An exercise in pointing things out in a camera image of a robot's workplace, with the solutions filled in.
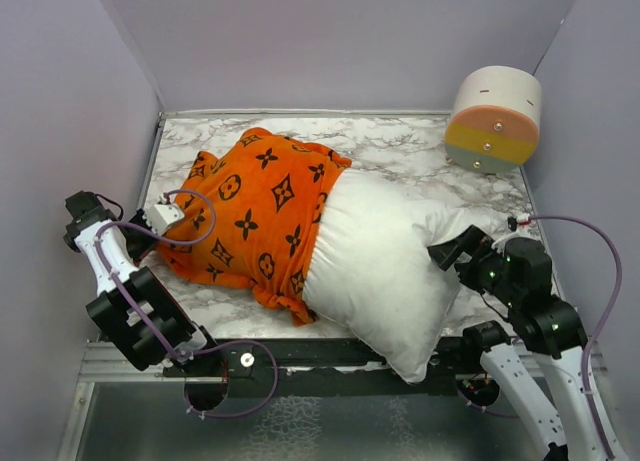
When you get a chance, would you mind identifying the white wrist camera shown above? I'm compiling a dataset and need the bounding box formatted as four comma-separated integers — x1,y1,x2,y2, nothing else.
143,198,185,236
491,213,531,251

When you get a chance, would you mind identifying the white pillow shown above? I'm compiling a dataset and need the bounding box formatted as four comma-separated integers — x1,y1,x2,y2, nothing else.
303,169,504,384

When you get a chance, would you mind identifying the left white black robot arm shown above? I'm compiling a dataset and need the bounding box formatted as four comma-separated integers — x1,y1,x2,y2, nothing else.
64,189,221,376

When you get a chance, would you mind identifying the white cylinder with striped face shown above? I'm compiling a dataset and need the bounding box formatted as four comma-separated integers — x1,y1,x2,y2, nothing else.
444,66,542,174

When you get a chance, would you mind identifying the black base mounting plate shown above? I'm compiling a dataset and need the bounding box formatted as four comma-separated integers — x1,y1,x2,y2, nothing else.
163,328,500,406

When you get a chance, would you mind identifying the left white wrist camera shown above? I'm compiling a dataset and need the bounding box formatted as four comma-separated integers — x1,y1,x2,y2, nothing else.
143,198,185,236

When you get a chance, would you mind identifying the aluminium rail frame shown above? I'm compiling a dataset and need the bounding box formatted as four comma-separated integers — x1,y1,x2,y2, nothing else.
55,111,617,461

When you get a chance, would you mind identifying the orange patterned fleece pillowcase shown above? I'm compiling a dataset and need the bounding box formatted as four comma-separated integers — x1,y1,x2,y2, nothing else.
155,128,352,325

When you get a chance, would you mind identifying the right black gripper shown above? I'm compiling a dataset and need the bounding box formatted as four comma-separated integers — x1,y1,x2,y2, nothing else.
425,222,520,304

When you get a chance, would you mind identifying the purple cable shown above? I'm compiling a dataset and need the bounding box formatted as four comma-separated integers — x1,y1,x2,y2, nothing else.
94,188,279,420
464,214,624,461

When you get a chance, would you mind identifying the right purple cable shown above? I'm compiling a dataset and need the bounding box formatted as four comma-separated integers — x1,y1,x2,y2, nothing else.
464,214,624,461

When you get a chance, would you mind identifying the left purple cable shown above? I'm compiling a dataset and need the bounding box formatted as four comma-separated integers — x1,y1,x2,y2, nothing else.
94,188,279,420

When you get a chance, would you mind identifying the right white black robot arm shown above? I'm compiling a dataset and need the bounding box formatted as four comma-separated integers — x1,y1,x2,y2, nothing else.
428,226,629,460

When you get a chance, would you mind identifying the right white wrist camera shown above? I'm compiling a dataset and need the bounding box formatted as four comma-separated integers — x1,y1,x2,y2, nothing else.
491,213,531,251

